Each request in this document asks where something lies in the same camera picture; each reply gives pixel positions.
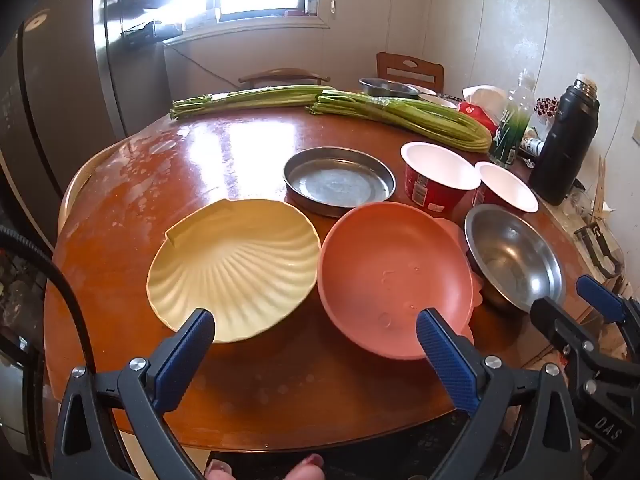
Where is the steel plate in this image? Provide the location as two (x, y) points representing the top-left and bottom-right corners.
(283, 146), (397, 219)

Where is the white plate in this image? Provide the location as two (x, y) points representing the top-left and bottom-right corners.
(417, 91), (458, 109)

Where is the wooden chair with curved back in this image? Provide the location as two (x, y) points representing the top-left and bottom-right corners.
(238, 68), (332, 89)

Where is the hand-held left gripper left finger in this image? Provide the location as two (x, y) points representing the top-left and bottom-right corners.
(52, 307), (216, 480)

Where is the light wooden chair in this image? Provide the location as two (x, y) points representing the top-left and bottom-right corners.
(57, 137), (132, 236)

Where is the steel bowl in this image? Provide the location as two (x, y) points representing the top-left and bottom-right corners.
(464, 204), (567, 315)

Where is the black thermos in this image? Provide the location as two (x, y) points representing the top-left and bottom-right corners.
(529, 74), (600, 207)

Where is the wooden chair with slotted back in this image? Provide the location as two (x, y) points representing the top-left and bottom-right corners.
(376, 52), (445, 95)

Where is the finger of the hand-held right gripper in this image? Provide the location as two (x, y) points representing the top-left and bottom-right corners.
(576, 275), (640, 358)
(530, 297), (608, 391)

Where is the small red paper bowl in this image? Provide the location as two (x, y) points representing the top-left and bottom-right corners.
(472, 161), (540, 216)

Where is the black cable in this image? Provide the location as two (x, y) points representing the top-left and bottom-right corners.
(0, 225), (98, 376)

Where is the steel basin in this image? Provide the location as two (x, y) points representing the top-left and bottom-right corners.
(358, 77), (421, 100)

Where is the pink plastic plate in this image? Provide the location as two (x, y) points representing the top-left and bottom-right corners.
(317, 202), (485, 361)

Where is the glass jar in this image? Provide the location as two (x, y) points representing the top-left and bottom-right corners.
(567, 187), (596, 218)

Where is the yellow shell-shaped plate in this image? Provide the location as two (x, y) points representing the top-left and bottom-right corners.
(146, 198), (322, 344)

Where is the large red paper bowl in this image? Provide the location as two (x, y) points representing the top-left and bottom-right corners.
(400, 141), (482, 213)

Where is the loose celery bundle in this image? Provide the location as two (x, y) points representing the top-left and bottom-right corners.
(170, 85), (336, 121)

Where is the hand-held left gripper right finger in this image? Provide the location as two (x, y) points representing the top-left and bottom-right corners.
(416, 307), (583, 480)

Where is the wrapped celery bundle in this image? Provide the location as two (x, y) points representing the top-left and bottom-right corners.
(306, 90), (493, 153)

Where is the clear plastic bottle green label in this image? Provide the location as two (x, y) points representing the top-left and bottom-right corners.
(489, 69), (537, 168)

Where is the steel refrigerator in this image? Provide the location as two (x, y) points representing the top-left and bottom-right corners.
(0, 0), (173, 256)

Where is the black metal clamp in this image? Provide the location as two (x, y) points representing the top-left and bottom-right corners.
(574, 224), (623, 278)

